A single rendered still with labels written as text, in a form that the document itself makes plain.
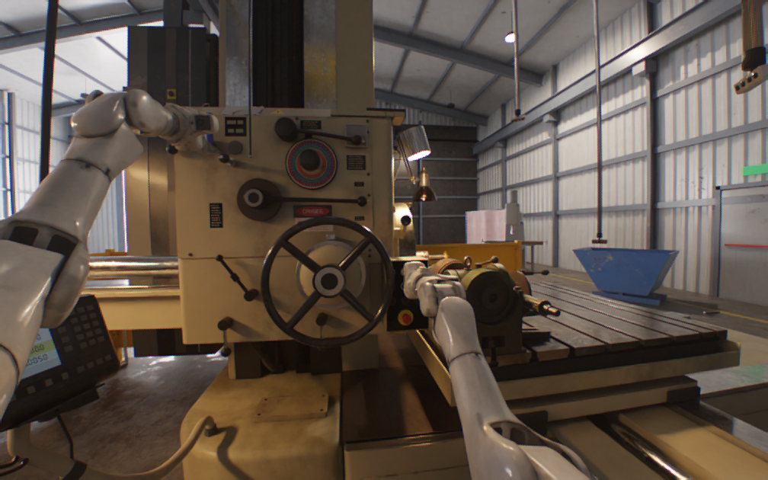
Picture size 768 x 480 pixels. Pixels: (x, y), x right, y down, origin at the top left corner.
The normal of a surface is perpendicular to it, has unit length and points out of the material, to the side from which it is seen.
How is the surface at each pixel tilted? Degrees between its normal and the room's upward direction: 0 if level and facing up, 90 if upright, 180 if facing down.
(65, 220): 58
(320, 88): 90
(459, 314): 35
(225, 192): 90
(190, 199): 90
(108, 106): 46
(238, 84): 90
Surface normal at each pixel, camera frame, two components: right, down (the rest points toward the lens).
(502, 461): -0.84, -0.50
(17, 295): 0.71, -0.69
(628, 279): -0.80, 0.04
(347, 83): 0.13, 0.04
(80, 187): 0.85, -0.37
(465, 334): 0.10, -0.78
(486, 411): -0.18, -0.95
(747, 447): -0.99, 0.02
